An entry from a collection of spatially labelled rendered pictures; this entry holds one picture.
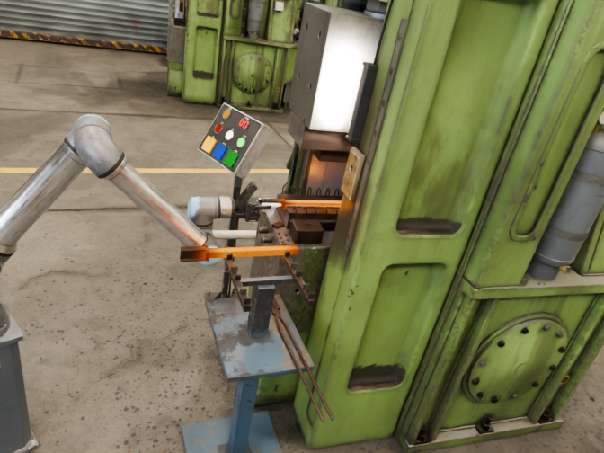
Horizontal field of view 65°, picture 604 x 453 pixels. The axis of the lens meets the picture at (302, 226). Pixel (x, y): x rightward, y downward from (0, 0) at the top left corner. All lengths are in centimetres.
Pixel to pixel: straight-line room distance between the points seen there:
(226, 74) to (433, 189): 533
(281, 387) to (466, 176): 131
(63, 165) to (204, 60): 519
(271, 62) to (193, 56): 104
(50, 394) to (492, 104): 220
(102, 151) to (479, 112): 122
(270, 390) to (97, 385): 81
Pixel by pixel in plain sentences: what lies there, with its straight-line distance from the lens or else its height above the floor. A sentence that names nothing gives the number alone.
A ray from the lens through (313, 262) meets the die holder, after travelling 195.
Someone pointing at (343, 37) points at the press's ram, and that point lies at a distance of 174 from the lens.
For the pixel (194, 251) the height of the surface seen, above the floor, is 100.
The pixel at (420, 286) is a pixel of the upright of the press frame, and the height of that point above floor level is 86.
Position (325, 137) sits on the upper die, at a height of 132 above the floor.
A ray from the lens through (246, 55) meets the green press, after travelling 679.
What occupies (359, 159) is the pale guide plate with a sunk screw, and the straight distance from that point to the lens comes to 166.
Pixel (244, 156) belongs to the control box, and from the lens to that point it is 232.
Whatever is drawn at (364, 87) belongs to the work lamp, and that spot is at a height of 157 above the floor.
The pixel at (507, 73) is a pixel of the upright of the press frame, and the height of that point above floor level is 170.
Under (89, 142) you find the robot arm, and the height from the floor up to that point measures 128.
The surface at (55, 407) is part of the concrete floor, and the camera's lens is 251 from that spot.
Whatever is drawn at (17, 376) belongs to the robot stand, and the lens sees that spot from 210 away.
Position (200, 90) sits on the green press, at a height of 19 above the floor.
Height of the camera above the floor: 187
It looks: 28 degrees down
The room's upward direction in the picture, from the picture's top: 11 degrees clockwise
